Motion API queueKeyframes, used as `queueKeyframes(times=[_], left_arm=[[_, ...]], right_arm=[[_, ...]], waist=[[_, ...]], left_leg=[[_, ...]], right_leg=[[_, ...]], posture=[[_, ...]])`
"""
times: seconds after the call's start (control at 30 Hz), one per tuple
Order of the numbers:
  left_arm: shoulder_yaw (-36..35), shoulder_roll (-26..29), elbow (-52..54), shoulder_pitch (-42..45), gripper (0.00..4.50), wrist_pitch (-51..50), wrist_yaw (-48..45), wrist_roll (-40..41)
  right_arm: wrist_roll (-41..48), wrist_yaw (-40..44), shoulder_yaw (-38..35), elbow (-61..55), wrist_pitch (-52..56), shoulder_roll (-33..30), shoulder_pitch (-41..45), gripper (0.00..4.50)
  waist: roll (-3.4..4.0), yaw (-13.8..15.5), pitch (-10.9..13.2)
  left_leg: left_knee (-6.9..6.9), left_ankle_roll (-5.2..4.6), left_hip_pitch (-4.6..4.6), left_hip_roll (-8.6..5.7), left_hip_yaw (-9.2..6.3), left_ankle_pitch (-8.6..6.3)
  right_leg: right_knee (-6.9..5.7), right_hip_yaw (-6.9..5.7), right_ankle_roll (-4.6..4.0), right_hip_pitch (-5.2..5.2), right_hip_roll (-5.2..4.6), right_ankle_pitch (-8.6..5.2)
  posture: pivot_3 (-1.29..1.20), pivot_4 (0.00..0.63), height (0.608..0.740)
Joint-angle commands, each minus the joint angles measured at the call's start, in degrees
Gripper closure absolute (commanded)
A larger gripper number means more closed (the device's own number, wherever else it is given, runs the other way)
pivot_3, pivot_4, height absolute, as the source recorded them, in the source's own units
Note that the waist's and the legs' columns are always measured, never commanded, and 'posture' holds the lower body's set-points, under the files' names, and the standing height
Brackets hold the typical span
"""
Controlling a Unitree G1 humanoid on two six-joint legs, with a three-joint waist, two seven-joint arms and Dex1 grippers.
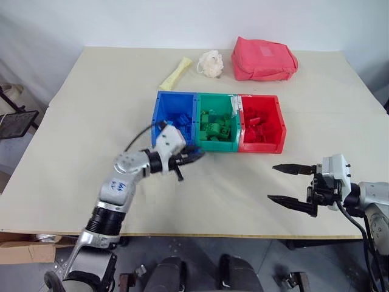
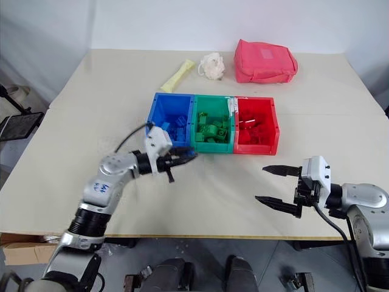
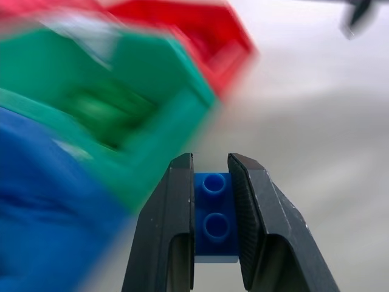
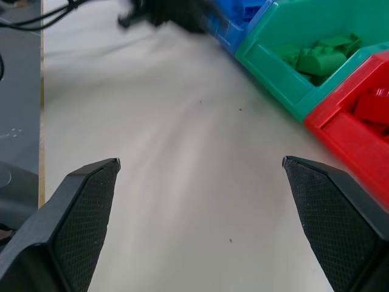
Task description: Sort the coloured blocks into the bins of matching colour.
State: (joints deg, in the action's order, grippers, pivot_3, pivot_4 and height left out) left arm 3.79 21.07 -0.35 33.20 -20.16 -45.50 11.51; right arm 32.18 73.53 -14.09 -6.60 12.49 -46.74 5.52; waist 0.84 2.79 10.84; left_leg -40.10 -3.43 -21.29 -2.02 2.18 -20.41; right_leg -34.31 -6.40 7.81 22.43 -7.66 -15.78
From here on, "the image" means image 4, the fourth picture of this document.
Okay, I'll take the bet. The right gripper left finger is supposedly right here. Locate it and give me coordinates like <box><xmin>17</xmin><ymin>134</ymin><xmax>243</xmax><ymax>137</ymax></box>
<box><xmin>0</xmin><ymin>157</ymin><xmax>122</xmax><ymax>292</ymax></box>

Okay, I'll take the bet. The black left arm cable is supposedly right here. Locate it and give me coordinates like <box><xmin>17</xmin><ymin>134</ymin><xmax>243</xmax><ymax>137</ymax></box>
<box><xmin>0</xmin><ymin>0</ymin><xmax>122</xmax><ymax>32</ymax></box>

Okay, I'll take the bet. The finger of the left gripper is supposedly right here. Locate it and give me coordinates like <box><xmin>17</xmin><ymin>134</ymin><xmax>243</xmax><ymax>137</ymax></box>
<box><xmin>164</xmin><ymin>8</ymin><xmax>217</xmax><ymax>37</ymax></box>

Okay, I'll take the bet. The blue plastic storage bin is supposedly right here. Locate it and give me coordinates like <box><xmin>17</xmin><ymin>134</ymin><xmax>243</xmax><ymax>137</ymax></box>
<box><xmin>206</xmin><ymin>0</ymin><xmax>275</xmax><ymax>59</ymax></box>

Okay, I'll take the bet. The green plastic storage bin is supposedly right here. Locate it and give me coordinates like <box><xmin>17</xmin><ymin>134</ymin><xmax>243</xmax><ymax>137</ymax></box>
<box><xmin>235</xmin><ymin>0</ymin><xmax>389</xmax><ymax>124</ymax></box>

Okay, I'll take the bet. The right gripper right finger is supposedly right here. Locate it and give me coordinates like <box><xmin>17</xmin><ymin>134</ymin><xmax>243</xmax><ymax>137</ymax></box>
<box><xmin>281</xmin><ymin>155</ymin><xmax>389</xmax><ymax>292</ymax></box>

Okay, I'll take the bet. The green toy brick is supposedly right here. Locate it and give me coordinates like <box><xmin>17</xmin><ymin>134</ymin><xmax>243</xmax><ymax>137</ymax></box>
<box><xmin>269</xmin><ymin>44</ymin><xmax>305</xmax><ymax>68</ymax></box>
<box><xmin>317</xmin><ymin>34</ymin><xmax>363</xmax><ymax>59</ymax></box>
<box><xmin>295</xmin><ymin>47</ymin><xmax>331</xmax><ymax>76</ymax></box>

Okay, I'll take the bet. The red plastic storage bin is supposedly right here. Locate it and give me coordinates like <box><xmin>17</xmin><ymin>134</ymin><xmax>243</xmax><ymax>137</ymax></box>
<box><xmin>303</xmin><ymin>50</ymin><xmax>389</xmax><ymax>211</ymax></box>

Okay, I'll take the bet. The red toy brick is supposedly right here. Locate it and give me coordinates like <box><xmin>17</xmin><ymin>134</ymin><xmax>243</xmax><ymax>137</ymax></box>
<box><xmin>351</xmin><ymin>87</ymin><xmax>389</xmax><ymax>126</ymax></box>

